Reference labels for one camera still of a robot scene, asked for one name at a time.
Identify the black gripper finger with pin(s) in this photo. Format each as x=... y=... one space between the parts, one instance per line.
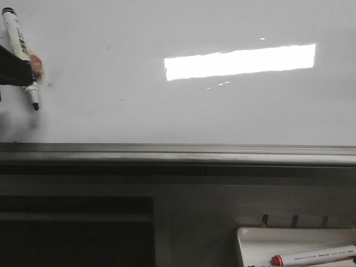
x=15 y=71

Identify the black whiteboard marker with magnet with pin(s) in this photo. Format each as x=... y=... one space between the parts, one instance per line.
x=20 y=49

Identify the red capped whiteboard marker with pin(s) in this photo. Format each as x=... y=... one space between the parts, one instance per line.
x=314 y=257

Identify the white pegboard stand panel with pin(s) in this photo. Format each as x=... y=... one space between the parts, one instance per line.
x=156 y=215

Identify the white marker tray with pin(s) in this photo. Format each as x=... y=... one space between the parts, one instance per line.
x=256 y=246

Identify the white whiteboard with aluminium frame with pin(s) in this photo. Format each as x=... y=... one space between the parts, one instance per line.
x=186 y=82

